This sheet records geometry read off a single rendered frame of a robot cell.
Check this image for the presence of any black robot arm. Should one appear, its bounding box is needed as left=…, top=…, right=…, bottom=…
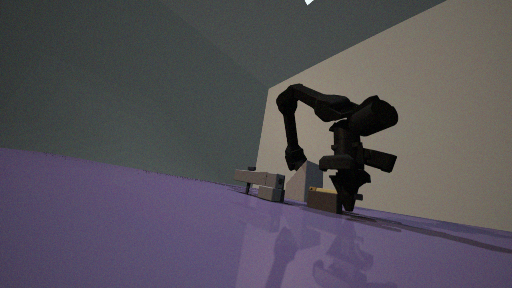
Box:
left=276, top=83, right=398, bottom=173

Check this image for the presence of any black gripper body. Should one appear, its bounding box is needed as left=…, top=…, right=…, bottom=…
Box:
left=319, top=138, right=371, bottom=183

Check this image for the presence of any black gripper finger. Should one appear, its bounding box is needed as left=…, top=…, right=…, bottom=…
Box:
left=329, top=175, right=363, bottom=212
left=352, top=180, right=367, bottom=211

